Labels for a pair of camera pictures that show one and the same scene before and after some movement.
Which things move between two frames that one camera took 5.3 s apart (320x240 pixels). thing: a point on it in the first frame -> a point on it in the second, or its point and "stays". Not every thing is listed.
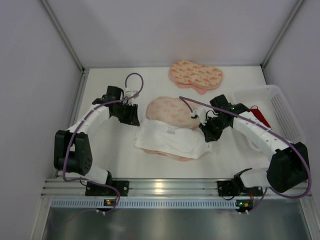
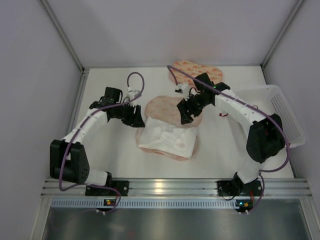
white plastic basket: (269, 103) stays
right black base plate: (236, 188) stays
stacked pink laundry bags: (187, 74) stays
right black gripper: (212, 128) -> (189, 106)
